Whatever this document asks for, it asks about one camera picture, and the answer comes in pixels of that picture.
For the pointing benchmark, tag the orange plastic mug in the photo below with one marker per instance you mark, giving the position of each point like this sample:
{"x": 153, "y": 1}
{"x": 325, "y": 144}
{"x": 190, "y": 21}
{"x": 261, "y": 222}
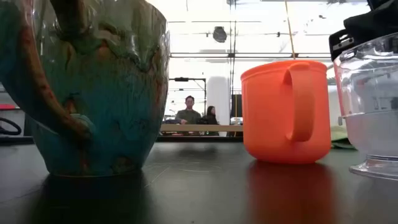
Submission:
{"x": 264, "y": 118}

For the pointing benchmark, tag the teal brown glazed ceramic mug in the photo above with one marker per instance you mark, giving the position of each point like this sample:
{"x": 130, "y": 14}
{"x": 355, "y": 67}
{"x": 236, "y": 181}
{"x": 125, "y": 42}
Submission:
{"x": 102, "y": 102}

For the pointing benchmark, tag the green cloth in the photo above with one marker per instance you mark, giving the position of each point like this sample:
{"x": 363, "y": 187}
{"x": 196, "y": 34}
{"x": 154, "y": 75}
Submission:
{"x": 340, "y": 138}

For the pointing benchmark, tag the round black ceiling device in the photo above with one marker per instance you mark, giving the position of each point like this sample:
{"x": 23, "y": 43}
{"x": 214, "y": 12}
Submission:
{"x": 219, "y": 34}

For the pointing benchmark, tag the black monitor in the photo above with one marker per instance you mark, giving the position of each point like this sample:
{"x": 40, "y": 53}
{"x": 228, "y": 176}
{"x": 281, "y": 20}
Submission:
{"x": 236, "y": 105}

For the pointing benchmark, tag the white round column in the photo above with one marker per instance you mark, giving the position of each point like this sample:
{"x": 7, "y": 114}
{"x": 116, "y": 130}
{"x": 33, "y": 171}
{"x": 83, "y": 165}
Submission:
{"x": 217, "y": 99}

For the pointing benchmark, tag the person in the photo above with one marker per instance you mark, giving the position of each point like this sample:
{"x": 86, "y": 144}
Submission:
{"x": 188, "y": 115}
{"x": 211, "y": 116}

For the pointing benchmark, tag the red flat object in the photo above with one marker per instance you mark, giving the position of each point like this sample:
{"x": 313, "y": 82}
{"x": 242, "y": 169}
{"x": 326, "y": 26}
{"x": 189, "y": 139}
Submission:
{"x": 7, "y": 106}

